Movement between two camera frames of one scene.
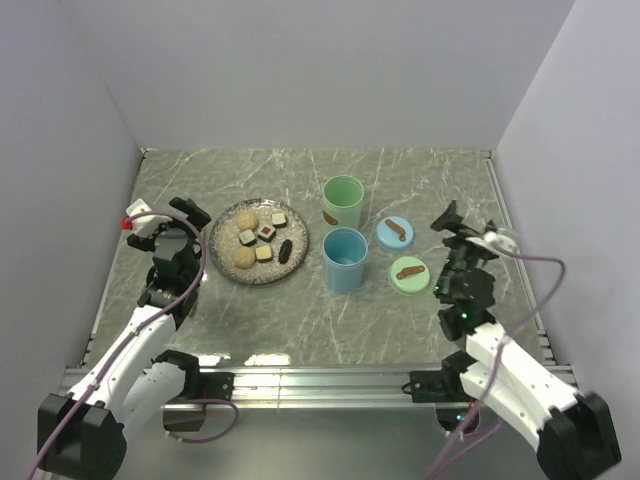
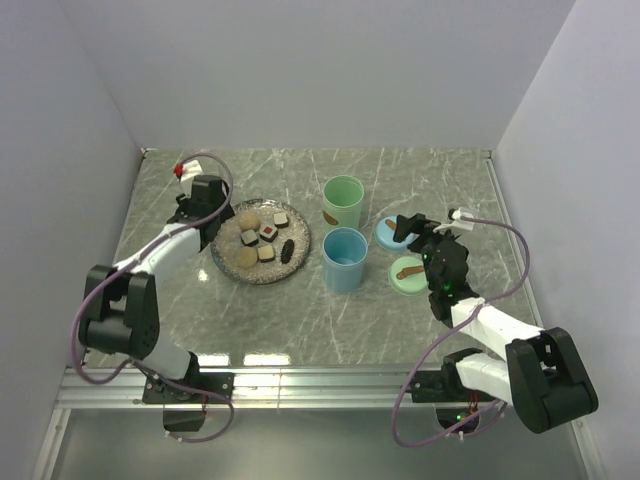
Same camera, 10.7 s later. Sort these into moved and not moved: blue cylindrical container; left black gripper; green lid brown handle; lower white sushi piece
Moved: left black gripper
Not moved: green lid brown handle; blue cylindrical container; lower white sushi piece
